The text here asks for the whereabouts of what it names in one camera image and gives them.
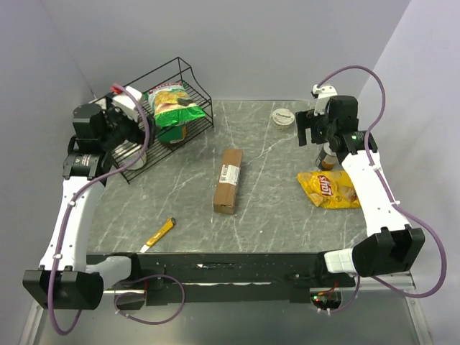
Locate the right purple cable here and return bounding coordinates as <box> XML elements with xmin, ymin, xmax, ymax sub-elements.
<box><xmin>316</xmin><ymin>65</ymin><xmax>447</xmax><ymax>314</ymax></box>

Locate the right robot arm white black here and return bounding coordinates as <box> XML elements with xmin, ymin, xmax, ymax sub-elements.
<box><xmin>295</xmin><ymin>96</ymin><xmax>425</xmax><ymax>287</ymax></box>

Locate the yellow utility knife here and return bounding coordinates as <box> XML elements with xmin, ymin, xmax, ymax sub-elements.
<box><xmin>139</xmin><ymin>217</ymin><xmax>176</xmax><ymax>253</ymax></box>

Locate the white lidded pale can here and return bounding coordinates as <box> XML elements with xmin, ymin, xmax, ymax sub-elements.
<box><xmin>113</xmin><ymin>141</ymin><xmax>147</xmax><ymax>170</ymax></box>

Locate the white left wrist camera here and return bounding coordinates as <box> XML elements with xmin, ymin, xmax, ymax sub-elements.
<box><xmin>111</xmin><ymin>86</ymin><xmax>144</xmax><ymax>122</ymax></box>

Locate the brown cardboard express box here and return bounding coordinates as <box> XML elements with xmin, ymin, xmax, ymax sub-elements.
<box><xmin>213</xmin><ymin>149</ymin><xmax>243</xmax><ymax>215</ymax></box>

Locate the purple cable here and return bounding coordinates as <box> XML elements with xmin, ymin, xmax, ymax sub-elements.
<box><xmin>47</xmin><ymin>86</ymin><xmax>152</xmax><ymax>336</ymax></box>
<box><xmin>316</xmin><ymin>65</ymin><xmax>447</xmax><ymax>314</ymax></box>

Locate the white yogurt tub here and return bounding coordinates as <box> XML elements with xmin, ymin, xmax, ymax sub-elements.
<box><xmin>272</xmin><ymin>109</ymin><xmax>295</xmax><ymax>131</ymax></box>

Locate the green snack canister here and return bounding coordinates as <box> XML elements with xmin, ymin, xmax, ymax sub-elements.
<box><xmin>157</xmin><ymin>124</ymin><xmax>187</xmax><ymax>147</ymax></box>

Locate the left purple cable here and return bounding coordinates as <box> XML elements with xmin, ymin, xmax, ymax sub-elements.
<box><xmin>47</xmin><ymin>86</ymin><xmax>152</xmax><ymax>336</ymax></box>

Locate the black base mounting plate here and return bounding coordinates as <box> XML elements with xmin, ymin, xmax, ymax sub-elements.
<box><xmin>121</xmin><ymin>253</ymin><xmax>355</xmax><ymax>306</ymax></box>

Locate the yellow Lays chips bag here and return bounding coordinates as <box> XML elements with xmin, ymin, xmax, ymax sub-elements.
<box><xmin>297</xmin><ymin>170</ymin><xmax>361</xmax><ymax>209</ymax></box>

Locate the green chips bag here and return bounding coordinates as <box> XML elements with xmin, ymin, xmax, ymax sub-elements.
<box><xmin>146</xmin><ymin>82</ymin><xmax>206</xmax><ymax>128</ymax></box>

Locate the orange labelled tin can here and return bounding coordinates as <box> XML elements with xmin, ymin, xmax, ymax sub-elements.
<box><xmin>316</xmin><ymin>142</ymin><xmax>338</xmax><ymax>171</ymax></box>

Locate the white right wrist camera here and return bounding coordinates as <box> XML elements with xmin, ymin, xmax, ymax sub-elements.
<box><xmin>311</xmin><ymin>84</ymin><xmax>337</xmax><ymax>116</ymax></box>

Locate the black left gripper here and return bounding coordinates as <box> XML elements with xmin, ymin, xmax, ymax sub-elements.
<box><xmin>100</xmin><ymin>93</ymin><xmax>160</xmax><ymax>151</ymax></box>

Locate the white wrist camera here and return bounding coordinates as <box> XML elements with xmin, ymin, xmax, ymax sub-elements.
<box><xmin>111</xmin><ymin>86</ymin><xmax>144</xmax><ymax>122</ymax></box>
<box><xmin>311</xmin><ymin>84</ymin><xmax>337</xmax><ymax>116</ymax></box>

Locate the black wire shelf rack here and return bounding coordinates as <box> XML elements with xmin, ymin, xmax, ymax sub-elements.
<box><xmin>121</xmin><ymin>57</ymin><xmax>214</xmax><ymax>183</ymax></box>

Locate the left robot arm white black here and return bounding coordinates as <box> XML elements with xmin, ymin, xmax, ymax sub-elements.
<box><xmin>22</xmin><ymin>103</ymin><xmax>155</xmax><ymax>310</ymax></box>

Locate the aluminium rail frame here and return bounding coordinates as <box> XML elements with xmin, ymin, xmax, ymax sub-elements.
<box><xmin>21</xmin><ymin>271</ymin><xmax>432</xmax><ymax>345</ymax></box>

